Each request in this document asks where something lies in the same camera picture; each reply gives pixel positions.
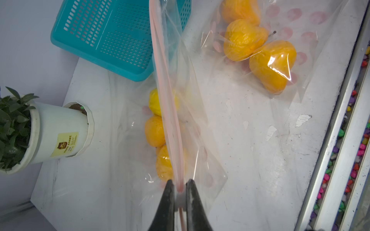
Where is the yellow pear right bag top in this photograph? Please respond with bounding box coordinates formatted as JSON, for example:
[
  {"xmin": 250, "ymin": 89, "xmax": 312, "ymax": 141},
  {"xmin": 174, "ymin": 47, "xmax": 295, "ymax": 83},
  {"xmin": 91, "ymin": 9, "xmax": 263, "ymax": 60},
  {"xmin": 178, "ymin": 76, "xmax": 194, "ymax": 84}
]
[{"xmin": 221, "ymin": 0, "xmax": 261, "ymax": 26}]

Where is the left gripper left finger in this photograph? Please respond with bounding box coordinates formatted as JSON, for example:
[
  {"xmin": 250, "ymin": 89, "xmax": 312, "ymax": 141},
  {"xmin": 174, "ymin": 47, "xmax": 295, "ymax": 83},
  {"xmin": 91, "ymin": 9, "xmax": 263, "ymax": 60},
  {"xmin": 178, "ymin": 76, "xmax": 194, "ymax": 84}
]
[{"xmin": 148, "ymin": 180, "xmax": 175, "ymax": 231}]

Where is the bright yellow pear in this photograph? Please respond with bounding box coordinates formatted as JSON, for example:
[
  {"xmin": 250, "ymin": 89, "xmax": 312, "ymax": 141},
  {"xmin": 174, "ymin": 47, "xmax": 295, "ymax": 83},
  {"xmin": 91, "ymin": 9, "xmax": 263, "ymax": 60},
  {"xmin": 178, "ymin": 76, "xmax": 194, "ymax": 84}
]
[{"xmin": 148, "ymin": 88, "xmax": 180, "ymax": 117}]

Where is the teal plastic basket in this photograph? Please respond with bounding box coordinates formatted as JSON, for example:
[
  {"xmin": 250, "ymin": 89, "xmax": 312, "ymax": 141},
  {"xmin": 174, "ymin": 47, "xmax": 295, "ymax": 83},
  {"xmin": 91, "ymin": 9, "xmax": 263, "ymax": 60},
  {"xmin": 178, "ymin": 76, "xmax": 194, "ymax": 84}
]
[{"xmin": 50, "ymin": 0, "xmax": 193, "ymax": 82}]

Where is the yellow pear right bag bottom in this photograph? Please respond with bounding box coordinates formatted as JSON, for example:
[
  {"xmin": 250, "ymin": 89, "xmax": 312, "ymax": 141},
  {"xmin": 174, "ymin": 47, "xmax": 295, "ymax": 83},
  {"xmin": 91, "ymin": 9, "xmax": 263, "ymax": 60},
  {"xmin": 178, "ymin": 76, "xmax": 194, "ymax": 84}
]
[{"xmin": 249, "ymin": 40, "xmax": 297, "ymax": 94}]

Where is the clear zip-top bag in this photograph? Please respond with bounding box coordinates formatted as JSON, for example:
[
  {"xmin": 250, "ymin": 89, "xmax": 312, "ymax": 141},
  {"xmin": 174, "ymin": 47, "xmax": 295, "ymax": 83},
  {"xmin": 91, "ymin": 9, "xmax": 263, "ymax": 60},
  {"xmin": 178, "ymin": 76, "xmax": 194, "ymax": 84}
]
[
  {"xmin": 200, "ymin": 1, "xmax": 346, "ymax": 102},
  {"xmin": 113, "ymin": 1, "xmax": 227, "ymax": 231}
]

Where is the orange yellow pear left bag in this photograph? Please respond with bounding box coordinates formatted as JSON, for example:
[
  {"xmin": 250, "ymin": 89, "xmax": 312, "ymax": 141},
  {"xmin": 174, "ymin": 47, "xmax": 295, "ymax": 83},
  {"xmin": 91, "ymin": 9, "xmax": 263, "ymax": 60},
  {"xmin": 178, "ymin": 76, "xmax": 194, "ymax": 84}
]
[{"xmin": 145, "ymin": 116, "xmax": 166, "ymax": 148}]

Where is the aluminium rail with coloured beads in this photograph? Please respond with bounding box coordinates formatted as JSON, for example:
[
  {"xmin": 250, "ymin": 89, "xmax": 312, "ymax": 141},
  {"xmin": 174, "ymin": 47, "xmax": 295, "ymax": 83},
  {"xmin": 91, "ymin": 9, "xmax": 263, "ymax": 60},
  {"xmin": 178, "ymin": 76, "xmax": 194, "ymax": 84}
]
[{"xmin": 295, "ymin": 9, "xmax": 370, "ymax": 231}]

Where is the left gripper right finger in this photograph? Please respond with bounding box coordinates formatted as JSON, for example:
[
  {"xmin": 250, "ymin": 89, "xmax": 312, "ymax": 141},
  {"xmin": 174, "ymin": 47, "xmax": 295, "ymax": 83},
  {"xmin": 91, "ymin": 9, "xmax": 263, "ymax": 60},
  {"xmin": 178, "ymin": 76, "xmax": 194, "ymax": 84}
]
[{"xmin": 186, "ymin": 179, "xmax": 213, "ymax": 231}]

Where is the potted green plant white pot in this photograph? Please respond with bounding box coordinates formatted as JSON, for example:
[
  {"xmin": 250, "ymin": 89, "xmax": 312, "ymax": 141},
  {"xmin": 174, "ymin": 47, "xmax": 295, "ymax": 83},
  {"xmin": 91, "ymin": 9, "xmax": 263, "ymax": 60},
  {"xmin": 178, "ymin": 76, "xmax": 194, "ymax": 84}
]
[{"xmin": 1, "ymin": 88, "xmax": 94, "ymax": 175}]

